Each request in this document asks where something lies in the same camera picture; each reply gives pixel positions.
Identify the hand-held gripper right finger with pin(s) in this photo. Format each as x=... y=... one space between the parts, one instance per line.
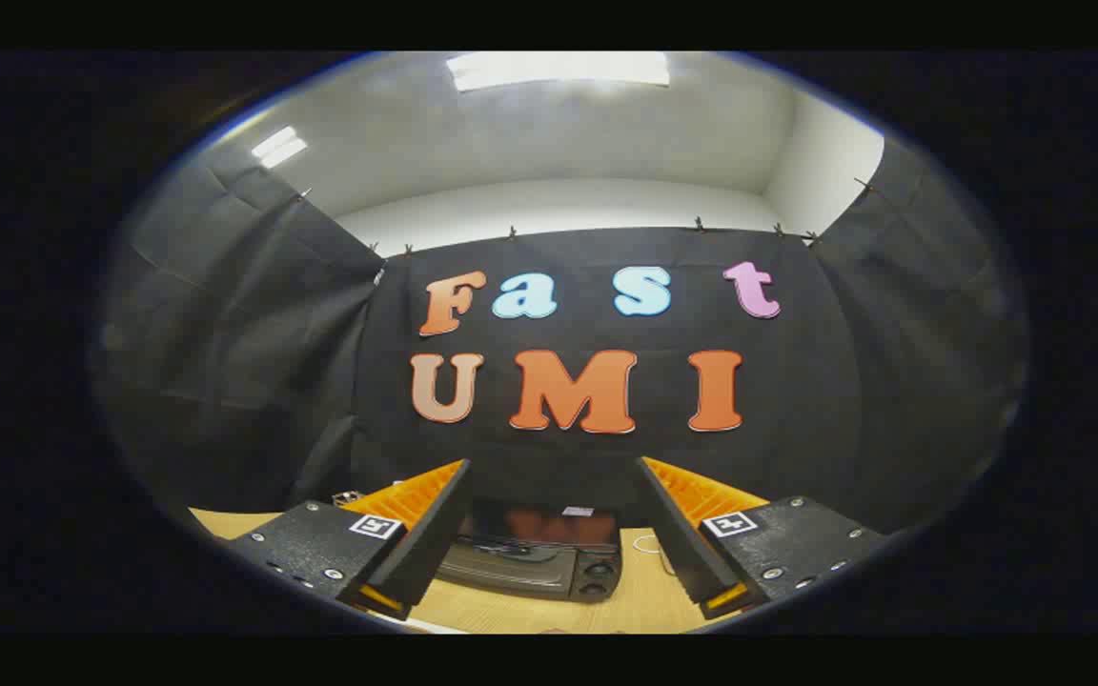
x=682 y=543

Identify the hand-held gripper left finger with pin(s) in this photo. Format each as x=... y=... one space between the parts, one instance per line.
x=425 y=548

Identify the black toaster oven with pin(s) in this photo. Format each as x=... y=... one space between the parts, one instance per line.
x=530 y=562

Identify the black backdrop cloth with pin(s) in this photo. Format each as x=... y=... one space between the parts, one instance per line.
x=797 y=400

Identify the small ceiling light panel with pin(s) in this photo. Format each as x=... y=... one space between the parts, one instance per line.
x=279 y=147

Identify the large ceiling light panel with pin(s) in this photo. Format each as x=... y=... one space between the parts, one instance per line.
x=559 y=70

